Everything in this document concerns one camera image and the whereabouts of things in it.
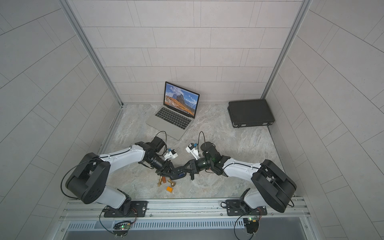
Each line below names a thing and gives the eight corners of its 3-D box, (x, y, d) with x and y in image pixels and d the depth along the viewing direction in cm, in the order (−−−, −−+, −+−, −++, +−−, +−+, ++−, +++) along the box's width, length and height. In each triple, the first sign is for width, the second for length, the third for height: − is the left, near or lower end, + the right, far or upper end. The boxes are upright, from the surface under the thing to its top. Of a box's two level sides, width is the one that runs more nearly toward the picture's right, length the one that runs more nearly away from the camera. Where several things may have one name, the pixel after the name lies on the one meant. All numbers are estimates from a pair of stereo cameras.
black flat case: (234, 130, 103) (237, 122, 96) (226, 106, 118) (227, 98, 111) (271, 126, 106) (277, 118, 99) (259, 103, 120) (263, 95, 113)
